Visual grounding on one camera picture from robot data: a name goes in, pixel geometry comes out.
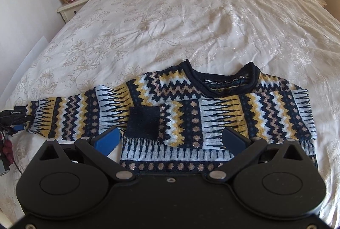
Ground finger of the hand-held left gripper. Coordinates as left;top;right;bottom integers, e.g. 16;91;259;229
5;124;26;135
0;105;29;124

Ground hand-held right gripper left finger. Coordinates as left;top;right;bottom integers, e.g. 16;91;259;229
38;127;134;182

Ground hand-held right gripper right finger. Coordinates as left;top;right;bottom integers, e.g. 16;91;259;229
207;127;303;182

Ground navy yellow patterned knit sweater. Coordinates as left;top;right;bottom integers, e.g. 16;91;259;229
27;59;318;174

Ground cream floral bedspread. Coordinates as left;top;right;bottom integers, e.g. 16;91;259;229
0;0;340;219

